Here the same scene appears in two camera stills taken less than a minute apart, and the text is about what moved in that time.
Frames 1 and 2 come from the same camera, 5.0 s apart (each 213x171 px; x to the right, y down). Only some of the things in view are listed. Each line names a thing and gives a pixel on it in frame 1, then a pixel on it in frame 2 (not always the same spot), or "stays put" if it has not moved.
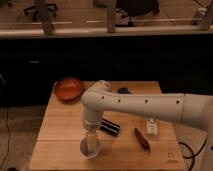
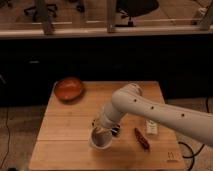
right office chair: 137,8 stays put
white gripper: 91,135 to 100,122
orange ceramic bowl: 68,90 stays put
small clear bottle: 152,127 stays put
